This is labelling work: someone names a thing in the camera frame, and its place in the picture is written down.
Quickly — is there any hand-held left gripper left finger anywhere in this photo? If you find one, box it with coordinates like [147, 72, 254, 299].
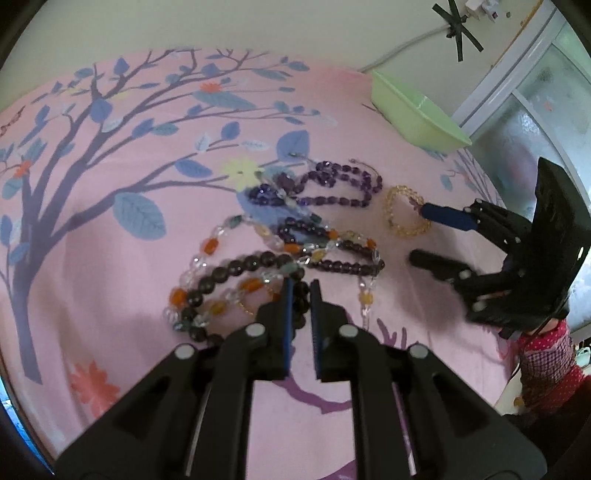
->
[55, 277, 295, 480]

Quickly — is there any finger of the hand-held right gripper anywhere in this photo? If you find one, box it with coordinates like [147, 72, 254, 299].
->
[421, 198, 536, 260]
[409, 248, 529, 325]

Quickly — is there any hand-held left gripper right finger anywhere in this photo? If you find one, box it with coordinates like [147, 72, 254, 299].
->
[310, 279, 548, 480]

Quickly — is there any yellow bead bracelet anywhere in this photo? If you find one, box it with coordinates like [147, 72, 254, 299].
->
[385, 185, 433, 239]

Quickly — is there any thin gold bead bracelet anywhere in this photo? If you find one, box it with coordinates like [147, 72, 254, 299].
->
[236, 284, 278, 318]

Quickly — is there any dark purple bead bracelet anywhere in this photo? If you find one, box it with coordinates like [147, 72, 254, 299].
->
[276, 218, 385, 278]

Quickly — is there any dark round bead bracelet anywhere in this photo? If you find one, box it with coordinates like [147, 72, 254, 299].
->
[178, 251, 311, 346]

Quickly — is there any green plastic basket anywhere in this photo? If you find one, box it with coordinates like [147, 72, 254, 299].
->
[372, 69, 472, 152]

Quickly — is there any multicolour bead necklace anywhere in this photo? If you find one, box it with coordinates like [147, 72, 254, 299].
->
[161, 213, 385, 333]

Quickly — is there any purple faceted bead necklace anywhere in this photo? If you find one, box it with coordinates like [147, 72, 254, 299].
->
[248, 157, 385, 209]

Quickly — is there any person's red dotted clothing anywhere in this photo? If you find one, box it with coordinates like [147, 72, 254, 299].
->
[519, 318, 585, 414]

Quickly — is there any white-framed glass door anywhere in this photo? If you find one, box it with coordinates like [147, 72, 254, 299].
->
[451, 7, 591, 208]

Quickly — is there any pink tree-print bed sheet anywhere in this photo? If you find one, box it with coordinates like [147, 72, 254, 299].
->
[0, 46, 527, 462]

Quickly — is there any black tape cross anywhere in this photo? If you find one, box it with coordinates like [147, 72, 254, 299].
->
[433, 0, 484, 64]

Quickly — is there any white power strip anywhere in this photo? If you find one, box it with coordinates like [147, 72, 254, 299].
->
[465, 0, 503, 20]

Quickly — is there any grey wall cable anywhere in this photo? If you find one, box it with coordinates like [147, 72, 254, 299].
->
[358, 22, 451, 75]

